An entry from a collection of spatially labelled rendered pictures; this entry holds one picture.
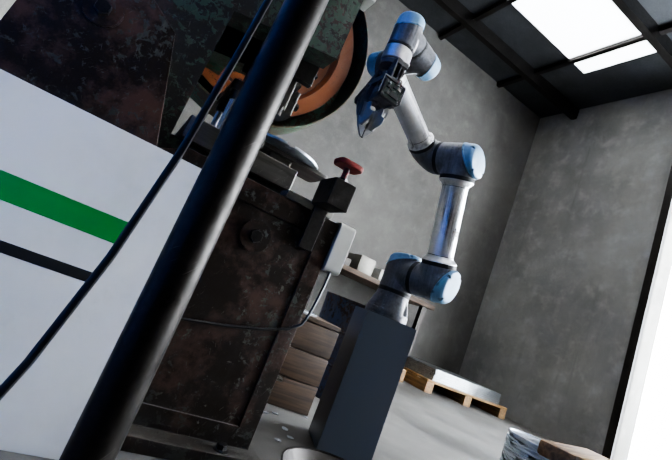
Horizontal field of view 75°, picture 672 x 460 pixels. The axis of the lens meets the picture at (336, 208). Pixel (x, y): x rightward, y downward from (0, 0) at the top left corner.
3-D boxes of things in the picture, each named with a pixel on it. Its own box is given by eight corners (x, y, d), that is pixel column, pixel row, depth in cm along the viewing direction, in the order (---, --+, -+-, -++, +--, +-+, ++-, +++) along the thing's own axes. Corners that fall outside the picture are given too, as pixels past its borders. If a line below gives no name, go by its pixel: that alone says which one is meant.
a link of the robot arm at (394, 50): (380, 48, 118) (402, 65, 122) (374, 62, 117) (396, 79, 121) (396, 38, 111) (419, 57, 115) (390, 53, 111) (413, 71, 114)
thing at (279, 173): (243, 198, 155) (250, 182, 156) (289, 192, 115) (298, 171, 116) (160, 157, 143) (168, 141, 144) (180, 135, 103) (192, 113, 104)
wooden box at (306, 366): (283, 385, 203) (312, 313, 210) (308, 416, 168) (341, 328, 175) (201, 357, 191) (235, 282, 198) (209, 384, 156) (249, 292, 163)
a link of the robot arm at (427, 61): (414, 62, 134) (396, 38, 127) (447, 59, 127) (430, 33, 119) (405, 84, 133) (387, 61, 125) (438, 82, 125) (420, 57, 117)
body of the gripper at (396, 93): (376, 92, 107) (393, 51, 109) (358, 100, 115) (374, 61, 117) (399, 108, 110) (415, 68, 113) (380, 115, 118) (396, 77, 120)
